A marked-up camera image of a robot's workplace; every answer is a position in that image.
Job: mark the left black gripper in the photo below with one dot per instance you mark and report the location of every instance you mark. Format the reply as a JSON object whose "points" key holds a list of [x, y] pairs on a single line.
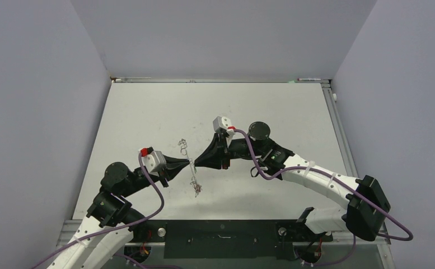
{"points": [[171, 162]]}

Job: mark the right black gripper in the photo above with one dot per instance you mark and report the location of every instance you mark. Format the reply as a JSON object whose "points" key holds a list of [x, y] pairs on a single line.
{"points": [[216, 155]]}

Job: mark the metal crescent keyring plate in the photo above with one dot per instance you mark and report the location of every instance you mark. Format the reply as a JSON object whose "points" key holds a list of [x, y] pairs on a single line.
{"points": [[184, 151]]}

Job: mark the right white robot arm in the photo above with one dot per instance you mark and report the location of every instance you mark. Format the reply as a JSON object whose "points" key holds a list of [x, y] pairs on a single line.
{"points": [[362, 204]]}

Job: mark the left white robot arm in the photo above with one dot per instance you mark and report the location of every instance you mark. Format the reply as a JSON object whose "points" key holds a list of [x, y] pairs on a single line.
{"points": [[111, 220]]}

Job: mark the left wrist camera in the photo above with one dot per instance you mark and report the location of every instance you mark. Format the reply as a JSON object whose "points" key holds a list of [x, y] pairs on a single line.
{"points": [[153, 160]]}

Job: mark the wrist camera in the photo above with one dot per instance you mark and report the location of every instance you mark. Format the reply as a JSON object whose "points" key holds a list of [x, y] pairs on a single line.
{"points": [[222, 124], [153, 160]]}

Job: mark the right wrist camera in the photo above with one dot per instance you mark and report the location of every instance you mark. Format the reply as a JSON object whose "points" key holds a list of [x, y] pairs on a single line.
{"points": [[222, 124]]}

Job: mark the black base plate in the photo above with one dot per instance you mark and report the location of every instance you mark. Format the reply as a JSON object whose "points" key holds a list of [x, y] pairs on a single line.
{"points": [[228, 238]]}

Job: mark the rear aluminium rail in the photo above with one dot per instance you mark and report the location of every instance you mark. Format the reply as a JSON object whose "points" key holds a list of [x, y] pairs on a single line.
{"points": [[214, 80]]}

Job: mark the aluminium rail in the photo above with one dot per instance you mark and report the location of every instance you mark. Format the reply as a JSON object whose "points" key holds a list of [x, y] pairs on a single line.
{"points": [[341, 137], [214, 80], [71, 226]]}

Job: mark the front aluminium rail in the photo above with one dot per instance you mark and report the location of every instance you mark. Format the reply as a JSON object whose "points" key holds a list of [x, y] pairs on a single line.
{"points": [[71, 226]]}

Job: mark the right aluminium rail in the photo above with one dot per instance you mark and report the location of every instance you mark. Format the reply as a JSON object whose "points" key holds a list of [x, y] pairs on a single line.
{"points": [[341, 137]]}

